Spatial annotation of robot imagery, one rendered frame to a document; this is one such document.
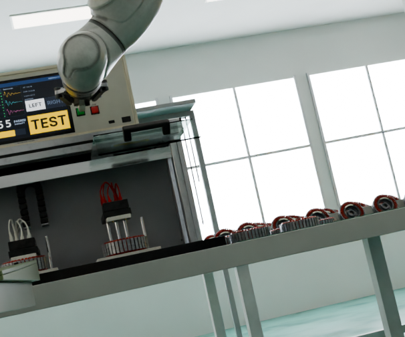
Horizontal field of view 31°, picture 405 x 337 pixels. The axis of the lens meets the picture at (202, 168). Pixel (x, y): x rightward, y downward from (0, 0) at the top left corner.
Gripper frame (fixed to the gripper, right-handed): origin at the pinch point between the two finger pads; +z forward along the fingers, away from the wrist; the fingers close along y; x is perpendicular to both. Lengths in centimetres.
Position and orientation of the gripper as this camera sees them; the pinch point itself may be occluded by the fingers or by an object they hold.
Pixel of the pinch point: (81, 102)
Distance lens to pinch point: 189.4
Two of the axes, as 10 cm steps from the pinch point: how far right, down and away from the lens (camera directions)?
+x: -2.1, -9.7, 1.3
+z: -1.7, 1.7, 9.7
